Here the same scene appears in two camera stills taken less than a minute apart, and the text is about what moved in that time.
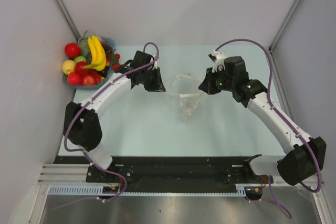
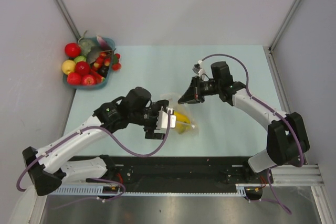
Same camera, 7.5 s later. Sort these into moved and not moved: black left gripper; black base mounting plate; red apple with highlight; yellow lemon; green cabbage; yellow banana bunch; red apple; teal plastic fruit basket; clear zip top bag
Moved: yellow banana bunch; black left gripper; clear zip top bag
Not moved: black base mounting plate; green cabbage; red apple; red apple with highlight; teal plastic fruit basket; yellow lemon
